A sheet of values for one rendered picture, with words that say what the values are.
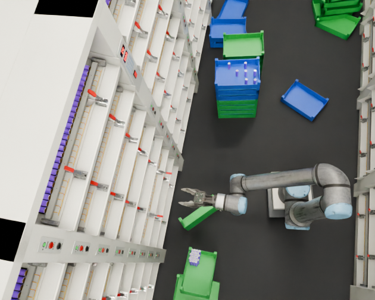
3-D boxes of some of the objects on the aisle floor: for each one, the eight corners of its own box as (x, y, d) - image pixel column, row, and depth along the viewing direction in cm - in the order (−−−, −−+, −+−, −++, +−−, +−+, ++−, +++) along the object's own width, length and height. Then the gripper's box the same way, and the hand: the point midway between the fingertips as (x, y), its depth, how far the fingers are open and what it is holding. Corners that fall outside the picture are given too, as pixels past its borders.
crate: (326, 103, 265) (329, 99, 258) (311, 121, 262) (313, 117, 255) (294, 83, 274) (296, 78, 267) (280, 100, 271) (281, 96, 264)
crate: (220, 207, 250) (219, 203, 231) (188, 231, 248) (184, 228, 229) (214, 199, 253) (212, 193, 234) (182, 222, 251) (177, 218, 232)
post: (199, 83, 287) (150, -160, 122) (197, 93, 284) (144, -142, 119) (176, 81, 290) (100, -158, 125) (174, 90, 288) (93, -141, 123)
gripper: (216, 187, 181) (179, 182, 186) (213, 211, 177) (175, 205, 182) (218, 190, 189) (182, 185, 194) (214, 213, 185) (178, 208, 190)
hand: (181, 196), depth 190 cm, fingers open, 7 cm apart
